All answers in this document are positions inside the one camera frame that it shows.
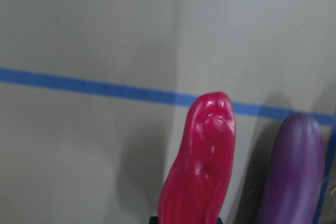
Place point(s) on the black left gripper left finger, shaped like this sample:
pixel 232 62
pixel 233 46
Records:
pixel 153 220

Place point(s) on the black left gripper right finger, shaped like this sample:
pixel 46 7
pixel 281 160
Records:
pixel 219 220

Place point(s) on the purple eggplant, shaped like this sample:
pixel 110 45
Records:
pixel 295 176

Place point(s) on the red chili pepper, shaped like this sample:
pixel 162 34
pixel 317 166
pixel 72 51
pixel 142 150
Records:
pixel 198 180

